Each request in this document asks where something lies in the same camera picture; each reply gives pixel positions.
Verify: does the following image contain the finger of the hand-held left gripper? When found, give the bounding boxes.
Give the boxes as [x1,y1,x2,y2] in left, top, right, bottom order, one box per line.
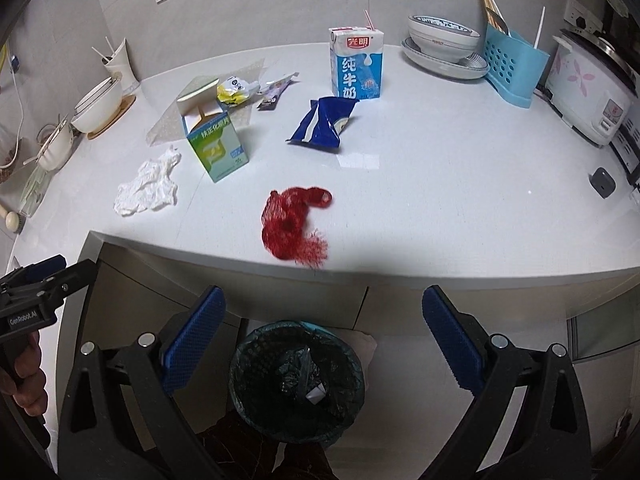
[10,259,99,311]
[0,255,67,293]

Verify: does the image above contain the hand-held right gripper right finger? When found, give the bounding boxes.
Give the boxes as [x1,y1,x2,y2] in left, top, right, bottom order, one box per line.
[421,285,593,480]

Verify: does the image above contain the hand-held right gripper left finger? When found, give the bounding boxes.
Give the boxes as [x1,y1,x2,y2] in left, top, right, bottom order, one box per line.
[55,286,241,480]

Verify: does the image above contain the black mesh trash bin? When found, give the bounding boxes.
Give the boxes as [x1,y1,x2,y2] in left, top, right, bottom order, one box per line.
[229,321,366,448]

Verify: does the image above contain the white tissue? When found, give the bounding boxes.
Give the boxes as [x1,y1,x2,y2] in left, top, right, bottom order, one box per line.
[114,145,182,217]

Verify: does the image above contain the red mesh net bag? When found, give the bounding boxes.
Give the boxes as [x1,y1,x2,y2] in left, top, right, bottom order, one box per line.
[261,186,333,268]

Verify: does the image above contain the green white medicine box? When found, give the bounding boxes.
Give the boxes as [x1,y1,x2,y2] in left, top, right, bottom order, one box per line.
[176,76,248,183]

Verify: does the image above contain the yellow white snack wrapper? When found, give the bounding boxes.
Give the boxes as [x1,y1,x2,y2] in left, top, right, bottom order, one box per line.
[215,76,258,107]

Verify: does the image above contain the blue snack bag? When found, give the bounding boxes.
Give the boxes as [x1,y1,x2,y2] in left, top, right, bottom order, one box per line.
[286,96,361,150]

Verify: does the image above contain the silver white sachet wrapper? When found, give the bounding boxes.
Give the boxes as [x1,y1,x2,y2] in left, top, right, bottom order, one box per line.
[250,73,302,95]

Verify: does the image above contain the blue white milk carton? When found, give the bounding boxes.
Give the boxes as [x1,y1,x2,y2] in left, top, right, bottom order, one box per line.
[328,26,386,102]

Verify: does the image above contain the person's left hand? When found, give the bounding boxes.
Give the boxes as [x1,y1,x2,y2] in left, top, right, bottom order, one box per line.
[0,332,48,407]

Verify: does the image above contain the clear glass container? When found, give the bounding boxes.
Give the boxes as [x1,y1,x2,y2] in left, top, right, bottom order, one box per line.
[20,162,51,218]

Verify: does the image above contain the clear plastic bag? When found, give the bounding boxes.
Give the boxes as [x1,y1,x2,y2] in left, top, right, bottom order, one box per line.
[0,125,23,183]

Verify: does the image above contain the small white bowl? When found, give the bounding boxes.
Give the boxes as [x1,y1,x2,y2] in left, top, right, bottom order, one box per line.
[36,120,81,172]

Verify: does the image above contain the dark patterned trousers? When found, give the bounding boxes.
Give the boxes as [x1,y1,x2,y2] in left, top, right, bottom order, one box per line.
[200,410,351,480]

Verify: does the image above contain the frosted glass panel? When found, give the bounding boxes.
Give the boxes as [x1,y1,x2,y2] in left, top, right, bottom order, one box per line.
[567,305,640,363]

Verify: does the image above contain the large white bowl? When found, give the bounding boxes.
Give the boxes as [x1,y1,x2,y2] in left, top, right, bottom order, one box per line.
[71,76,124,134]

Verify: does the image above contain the round wooden coaster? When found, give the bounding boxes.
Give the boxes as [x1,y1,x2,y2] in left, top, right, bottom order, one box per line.
[87,94,137,140]

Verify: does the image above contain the clear plastic sheet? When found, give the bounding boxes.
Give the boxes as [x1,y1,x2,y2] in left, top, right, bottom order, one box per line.
[145,57,266,146]

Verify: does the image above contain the white paper cup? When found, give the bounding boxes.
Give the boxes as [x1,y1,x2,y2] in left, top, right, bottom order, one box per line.
[102,37,139,87]

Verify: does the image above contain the small grey box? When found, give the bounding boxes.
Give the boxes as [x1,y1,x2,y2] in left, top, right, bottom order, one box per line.
[590,166,617,197]

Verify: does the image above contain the dark purple packet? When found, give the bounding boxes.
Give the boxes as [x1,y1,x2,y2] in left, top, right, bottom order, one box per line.
[256,85,291,111]

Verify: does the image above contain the blue patterned white plate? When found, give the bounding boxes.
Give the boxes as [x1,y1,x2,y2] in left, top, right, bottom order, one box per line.
[401,37,490,81]

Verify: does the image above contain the light blue cutlery holder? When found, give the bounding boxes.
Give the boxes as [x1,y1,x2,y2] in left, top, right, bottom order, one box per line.
[482,24,551,109]

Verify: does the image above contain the white floral rice cooker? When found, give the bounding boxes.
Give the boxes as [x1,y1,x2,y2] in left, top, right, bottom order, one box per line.
[544,27,640,147]

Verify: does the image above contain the blue patterned white bowl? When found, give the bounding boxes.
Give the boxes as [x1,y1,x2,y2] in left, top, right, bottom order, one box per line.
[406,14,481,65]

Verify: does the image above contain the white plastic stick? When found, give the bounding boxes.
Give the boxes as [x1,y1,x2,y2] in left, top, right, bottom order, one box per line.
[532,7,547,51]

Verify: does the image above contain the wooden chopsticks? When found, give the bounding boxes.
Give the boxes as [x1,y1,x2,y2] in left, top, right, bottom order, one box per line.
[477,0,508,36]

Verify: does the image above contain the white socket with black plug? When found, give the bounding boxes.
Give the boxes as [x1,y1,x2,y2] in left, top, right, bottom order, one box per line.
[564,0,606,32]

